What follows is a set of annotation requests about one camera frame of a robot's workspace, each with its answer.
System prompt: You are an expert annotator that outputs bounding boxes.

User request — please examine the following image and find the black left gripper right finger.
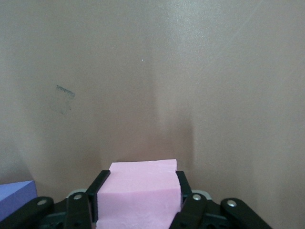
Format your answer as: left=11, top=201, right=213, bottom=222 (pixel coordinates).
left=169, top=171, right=272, bottom=229

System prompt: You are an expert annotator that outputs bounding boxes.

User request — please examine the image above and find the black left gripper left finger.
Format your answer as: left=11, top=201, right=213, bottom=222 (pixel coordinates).
left=0, top=170, right=112, bottom=229

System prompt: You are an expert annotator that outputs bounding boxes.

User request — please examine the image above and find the purple foam cube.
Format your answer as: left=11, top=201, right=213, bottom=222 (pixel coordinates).
left=0, top=180, right=38, bottom=218

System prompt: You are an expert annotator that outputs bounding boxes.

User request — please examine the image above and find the pink foam cube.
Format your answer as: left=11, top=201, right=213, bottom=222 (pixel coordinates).
left=95, top=159, right=181, bottom=229

